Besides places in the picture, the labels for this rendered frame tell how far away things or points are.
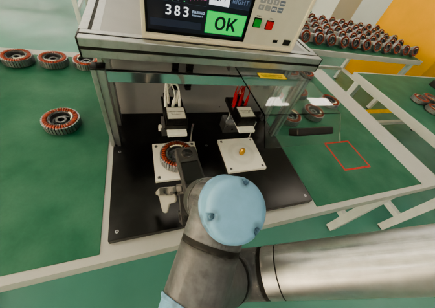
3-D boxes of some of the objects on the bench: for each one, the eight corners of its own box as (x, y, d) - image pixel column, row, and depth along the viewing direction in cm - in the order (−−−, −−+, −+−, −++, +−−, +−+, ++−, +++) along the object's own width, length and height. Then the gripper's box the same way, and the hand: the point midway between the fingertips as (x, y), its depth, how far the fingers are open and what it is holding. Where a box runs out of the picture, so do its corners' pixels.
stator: (46, 140, 66) (41, 132, 63) (41, 118, 71) (37, 110, 68) (85, 131, 71) (82, 123, 69) (78, 111, 76) (75, 103, 74)
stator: (196, 171, 66) (197, 164, 63) (161, 175, 63) (161, 168, 60) (189, 145, 73) (191, 138, 70) (158, 147, 69) (158, 140, 66)
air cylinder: (239, 132, 85) (243, 122, 81) (223, 132, 82) (225, 123, 78) (235, 123, 88) (239, 114, 84) (219, 124, 85) (222, 114, 81)
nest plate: (265, 169, 75) (267, 167, 74) (228, 173, 70) (228, 171, 69) (250, 139, 83) (252, 137, 83) (217, 142, 79) (217, 139, 78)
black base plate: (309, 202, 72) (312, 199, 70) (109, 244, 51) (107, 241, 49) (258, 114, 100) (260, 110, 98) (116, 118, 79) (115, 113, 77)
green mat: (421, 184, 91) (421, 183, 91) (316, 206, 71) (317, 206, 71) (310, 72, 147) (310, 71, 147) (234, 66, 127) (234, 66, 127)
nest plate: (202, 177, 67) (202, 175, 66) (155, 183, 62) (155, 181, 61) (193, 143, 76) (194, 141, 75) (152, 145, 71) (152, 143, 70)
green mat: (99, 254, 49) (99, 254, 49) (-381, 360, 29) (-384, 360, 29) (115, 59, 105) (115, 59, 105) (-45, 50, 85) (-45, 49, 85)
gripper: (147, 241, 32) (149, 220, 50) (257, 217, 38) (222, 206, 57) (144, 186, 33) (146, 185, 51) (250, 173, 39) (218, 176, 58)
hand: (184, 186), depth 55 cm, fingers open, 14 cm apart
